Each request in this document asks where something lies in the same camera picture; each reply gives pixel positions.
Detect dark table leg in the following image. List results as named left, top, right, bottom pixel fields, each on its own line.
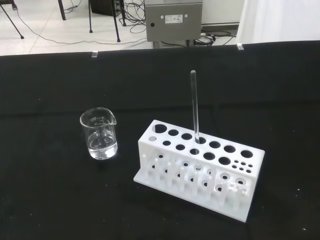
left=57, top=0, right=67, bottom=21

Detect long thin floor cable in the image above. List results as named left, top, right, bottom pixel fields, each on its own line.
left=13, top=4, right=151, bottom=46

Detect black tripod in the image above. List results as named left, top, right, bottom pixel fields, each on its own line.
left=87, top=0, right=122, bottom=43

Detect white curtain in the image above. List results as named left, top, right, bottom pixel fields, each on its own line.
left=236, top=0, right=320, bottom=45

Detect black bench cloth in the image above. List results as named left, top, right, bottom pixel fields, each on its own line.
left=0, top=39, right=320, bottom=240

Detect grey metal box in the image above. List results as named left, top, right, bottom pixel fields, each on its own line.
left=144, top=0, right=203, bottom=48

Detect black slanted tripod leg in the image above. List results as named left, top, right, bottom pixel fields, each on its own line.
left=0, top=3, right=25, bottom=40

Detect black cable tangle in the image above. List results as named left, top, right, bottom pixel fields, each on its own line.
left=117, top=0, right=148, bottom=35

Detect clear glass beaker with water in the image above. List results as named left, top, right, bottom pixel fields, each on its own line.
left=79, top=106, right=119, bottom=161

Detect black coiled cables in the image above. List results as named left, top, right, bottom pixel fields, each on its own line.
left=193, top=29, right=237, bottom=47

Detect black computer tower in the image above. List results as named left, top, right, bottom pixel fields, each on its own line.
left=90, top=0, right=118, bottom=16

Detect white test tube rack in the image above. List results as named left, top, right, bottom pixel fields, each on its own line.
left=133, top=119, right=266, bottom=223

